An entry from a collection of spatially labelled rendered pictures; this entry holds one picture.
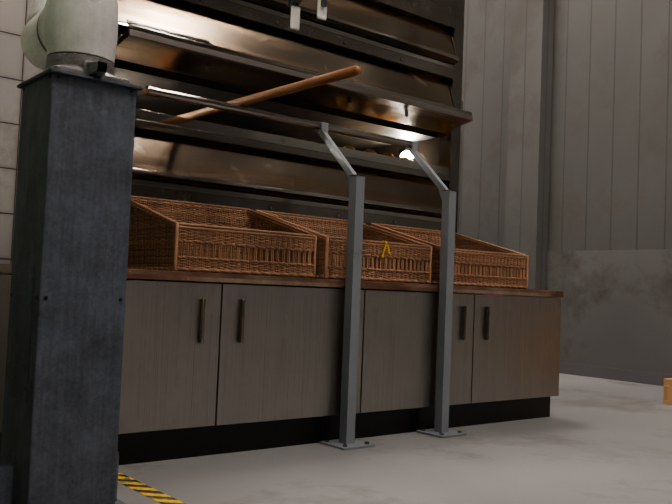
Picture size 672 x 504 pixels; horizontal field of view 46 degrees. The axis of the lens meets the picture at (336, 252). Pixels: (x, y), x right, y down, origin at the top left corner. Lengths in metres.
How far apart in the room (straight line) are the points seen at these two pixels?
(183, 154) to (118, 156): 1.23
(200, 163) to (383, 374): 1.07
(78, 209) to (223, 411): 0.98
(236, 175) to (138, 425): 1.19
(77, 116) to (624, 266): 4.53
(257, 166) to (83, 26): 1.49
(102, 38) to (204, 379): 1.10
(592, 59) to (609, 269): 1.55
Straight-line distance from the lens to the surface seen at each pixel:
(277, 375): 2.69
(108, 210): 1.89
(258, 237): 2.67
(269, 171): 3.33
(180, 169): 3.09
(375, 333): 2.95
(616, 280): 5.86
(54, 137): 1.86
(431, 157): 4.15
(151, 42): 2.99
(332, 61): 3.62
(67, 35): 1.97
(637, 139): 5.91
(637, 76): 6.02
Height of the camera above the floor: 0.54
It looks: 3 degrees up
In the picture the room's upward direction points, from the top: 2 degrees clockwise
